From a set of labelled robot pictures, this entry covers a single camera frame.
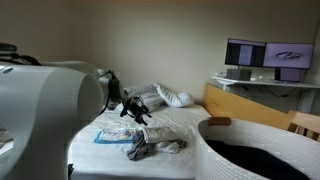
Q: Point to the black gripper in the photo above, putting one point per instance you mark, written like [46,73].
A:
[137,106]

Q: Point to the cream white cloth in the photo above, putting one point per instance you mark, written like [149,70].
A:
[160,134]

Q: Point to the grey garment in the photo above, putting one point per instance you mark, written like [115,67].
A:
[138,150]

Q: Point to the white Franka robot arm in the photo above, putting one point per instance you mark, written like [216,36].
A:
[40,106]

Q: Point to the white woven laundry basket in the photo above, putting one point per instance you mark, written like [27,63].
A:
[226,146]

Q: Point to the gray rumpled blanket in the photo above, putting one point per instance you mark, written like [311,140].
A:
[146,96]

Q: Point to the white pillow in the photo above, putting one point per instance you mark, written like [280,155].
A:
[176,99]

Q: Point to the bed with white sheet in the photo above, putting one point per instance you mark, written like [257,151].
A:
[110,160]

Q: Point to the grey desktop box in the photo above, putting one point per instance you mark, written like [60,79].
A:
[239,74]

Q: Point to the white desk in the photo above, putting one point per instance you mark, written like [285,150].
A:
[266,83]

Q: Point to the wide black monitor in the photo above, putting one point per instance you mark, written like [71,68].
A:
[266,53]

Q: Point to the small laptop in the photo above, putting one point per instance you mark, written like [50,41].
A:
[288,75]

